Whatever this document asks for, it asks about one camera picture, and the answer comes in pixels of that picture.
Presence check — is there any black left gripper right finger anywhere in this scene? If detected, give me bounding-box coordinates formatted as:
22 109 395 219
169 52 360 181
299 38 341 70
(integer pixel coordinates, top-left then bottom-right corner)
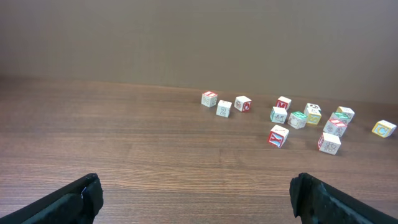
289 173 397 224

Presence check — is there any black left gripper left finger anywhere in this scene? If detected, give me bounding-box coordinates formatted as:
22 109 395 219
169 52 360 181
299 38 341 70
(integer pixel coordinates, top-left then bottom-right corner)
1 173 104 224

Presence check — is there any blue H picture block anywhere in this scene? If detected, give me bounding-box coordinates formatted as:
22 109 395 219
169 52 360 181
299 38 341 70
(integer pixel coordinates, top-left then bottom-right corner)
318 133 341 155

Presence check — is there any red Y letter block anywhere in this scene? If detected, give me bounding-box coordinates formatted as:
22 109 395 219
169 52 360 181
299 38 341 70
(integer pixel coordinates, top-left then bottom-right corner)
267 125 289 148

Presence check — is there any green N letter block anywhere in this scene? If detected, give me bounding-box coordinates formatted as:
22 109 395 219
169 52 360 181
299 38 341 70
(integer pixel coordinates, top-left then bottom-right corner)
287 111 308 129

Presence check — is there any red I picture block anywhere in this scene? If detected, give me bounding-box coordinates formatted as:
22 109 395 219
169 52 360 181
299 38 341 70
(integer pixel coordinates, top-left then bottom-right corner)
323 119 347 137

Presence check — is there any green Z letter block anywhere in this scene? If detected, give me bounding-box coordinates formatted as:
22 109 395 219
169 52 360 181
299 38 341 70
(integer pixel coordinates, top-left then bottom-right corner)
330 112 350 124

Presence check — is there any yellow edged star block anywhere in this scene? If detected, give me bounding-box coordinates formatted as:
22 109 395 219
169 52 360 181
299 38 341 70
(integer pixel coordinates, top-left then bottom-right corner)
304 107 322 125

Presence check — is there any white ball picture block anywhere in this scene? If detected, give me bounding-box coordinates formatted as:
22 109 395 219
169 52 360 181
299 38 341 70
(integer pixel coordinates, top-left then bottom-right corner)
305 103 321 111

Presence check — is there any teal edged picture block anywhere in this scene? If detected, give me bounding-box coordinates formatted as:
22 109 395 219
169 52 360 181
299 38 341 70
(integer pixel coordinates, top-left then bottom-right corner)
270 106 287 124

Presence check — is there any yellow edged picture block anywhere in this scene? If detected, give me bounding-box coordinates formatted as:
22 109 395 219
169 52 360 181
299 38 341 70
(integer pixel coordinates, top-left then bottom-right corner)
336 106 355 123

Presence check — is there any yellow C letter block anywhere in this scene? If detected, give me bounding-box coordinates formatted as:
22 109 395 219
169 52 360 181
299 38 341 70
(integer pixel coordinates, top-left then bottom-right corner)
372 120 397 138

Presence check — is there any red M letter block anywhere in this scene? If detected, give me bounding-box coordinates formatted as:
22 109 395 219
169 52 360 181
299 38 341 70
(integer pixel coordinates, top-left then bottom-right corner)
275 96 292 110

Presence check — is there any red number 6 block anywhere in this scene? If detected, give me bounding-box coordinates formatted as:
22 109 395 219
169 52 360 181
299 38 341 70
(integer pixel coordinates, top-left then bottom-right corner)
234 96 252 112

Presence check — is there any white number 2 block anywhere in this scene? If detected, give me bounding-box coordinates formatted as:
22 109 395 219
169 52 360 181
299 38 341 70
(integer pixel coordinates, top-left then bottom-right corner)
216 100 232 118

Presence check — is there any red I letter block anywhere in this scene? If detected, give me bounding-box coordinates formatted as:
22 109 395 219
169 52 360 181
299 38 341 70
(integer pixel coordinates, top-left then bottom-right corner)
201 91 218 108

